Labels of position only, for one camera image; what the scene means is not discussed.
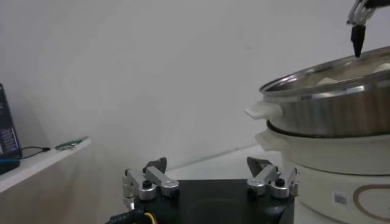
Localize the steel steamer basket white handles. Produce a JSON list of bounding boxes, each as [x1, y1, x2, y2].
[[244, 45, 390, 138]]

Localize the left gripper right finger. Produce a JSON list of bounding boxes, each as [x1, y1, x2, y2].
[[246, 156, 301, 200]]

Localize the black laptop with lit screen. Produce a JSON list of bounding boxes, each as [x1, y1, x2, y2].
[[0, 83, 23, 159]]

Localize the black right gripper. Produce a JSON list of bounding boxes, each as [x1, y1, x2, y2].
[[346, 0, 390, 58]]

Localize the black cable with plug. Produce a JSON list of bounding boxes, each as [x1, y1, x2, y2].
[[19, 146, 51, 160]]

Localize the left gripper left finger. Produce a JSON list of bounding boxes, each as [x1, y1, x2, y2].
[[121, 156, 181, 211]]

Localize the white side table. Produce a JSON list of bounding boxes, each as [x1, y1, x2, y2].
[[0, 137, 92, 195]]

